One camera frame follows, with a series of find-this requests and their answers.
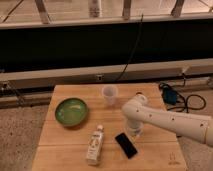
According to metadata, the black eraser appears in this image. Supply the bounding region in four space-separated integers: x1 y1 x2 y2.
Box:
115 133 137 159

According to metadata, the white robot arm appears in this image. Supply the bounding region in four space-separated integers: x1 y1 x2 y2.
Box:
122 94 213 147

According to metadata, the white plastic bottle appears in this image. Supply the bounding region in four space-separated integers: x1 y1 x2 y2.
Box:
86 125 104 165

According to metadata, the clear plastic cup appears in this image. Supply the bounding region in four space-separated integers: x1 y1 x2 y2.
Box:
101 85 118 106

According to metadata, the blue power adapter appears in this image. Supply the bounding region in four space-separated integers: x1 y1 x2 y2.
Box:
162 89 177 105

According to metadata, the green bowl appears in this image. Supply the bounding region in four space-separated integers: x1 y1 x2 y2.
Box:
55 98 89 127

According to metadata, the black floor cable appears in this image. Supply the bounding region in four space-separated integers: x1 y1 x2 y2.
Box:
157 73 207 114

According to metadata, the black hanging cable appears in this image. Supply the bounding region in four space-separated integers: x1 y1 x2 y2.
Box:
114 13 145 82

